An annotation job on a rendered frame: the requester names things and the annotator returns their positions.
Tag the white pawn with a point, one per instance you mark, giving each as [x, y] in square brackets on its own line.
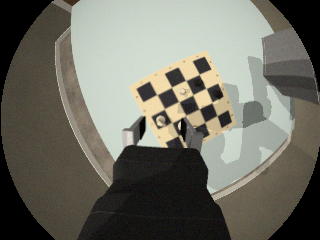
[181, 91]

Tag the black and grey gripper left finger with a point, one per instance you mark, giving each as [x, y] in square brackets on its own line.
[132, 135]

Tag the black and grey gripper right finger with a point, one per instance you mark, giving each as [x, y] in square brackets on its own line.
[190, 136]

